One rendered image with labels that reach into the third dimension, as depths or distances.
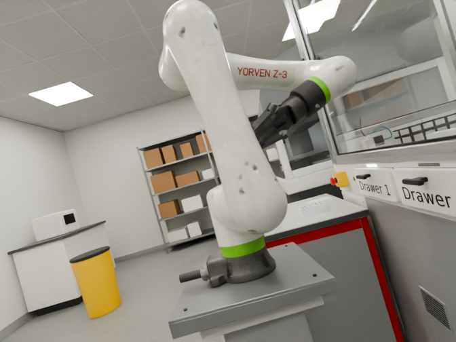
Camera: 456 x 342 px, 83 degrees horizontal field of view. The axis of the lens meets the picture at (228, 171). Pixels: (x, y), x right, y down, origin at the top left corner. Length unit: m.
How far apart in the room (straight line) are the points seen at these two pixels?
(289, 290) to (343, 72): 0.57
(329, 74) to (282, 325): 0.65
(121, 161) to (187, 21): 5.07
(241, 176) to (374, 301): 0.97
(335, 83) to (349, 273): 0.80
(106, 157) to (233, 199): 5.24
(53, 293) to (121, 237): 1.89
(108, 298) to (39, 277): 1.21
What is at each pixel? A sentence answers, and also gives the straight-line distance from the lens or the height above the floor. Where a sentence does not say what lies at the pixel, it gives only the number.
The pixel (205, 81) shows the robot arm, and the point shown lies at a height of 1.25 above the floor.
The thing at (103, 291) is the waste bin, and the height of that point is 0.24.
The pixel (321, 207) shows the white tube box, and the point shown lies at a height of 0.78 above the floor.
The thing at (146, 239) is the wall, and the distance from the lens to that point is 5.55.
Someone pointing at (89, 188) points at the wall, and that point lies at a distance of 5.85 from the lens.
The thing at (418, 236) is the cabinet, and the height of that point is 0.71.
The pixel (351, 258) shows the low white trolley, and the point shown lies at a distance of 1.25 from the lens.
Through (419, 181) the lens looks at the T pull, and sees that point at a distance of 0.77.
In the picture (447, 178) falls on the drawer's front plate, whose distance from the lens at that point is 0.75.
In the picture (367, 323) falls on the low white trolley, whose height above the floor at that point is 0.30.
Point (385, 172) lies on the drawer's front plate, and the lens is 0.98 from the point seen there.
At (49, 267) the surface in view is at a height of 0.57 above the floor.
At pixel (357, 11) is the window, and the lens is 1.01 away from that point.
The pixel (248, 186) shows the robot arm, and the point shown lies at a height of 1.02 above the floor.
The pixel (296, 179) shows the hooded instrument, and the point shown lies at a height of 0.89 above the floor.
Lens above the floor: 1.05
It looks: 1 degrees up
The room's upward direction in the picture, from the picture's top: 16 degrees counter-clockwise
